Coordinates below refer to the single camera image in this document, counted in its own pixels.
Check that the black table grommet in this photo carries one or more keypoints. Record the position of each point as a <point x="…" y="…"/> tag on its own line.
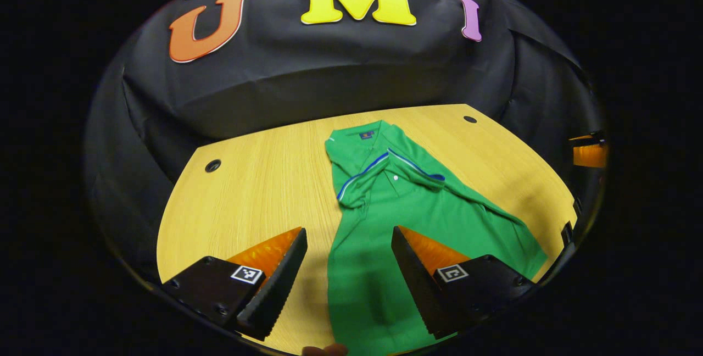
<point x="469" y="119"/>
<point x="212" y="166"/>

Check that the green T-shirt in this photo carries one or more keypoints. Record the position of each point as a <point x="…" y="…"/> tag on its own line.
<point x="439" y="218"/>

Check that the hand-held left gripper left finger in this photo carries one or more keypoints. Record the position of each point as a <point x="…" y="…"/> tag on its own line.
<point x="277" y="290"/>

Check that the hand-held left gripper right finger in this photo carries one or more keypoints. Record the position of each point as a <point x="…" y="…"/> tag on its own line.
<point x="417" y="290"/>

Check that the black backdrop cloth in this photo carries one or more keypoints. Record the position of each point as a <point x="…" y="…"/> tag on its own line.
<point x="329" y="70"/>

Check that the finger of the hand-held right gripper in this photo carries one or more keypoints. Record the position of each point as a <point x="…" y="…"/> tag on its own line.
<point x="590" y="155"/>
<point x="567" y="233"/>

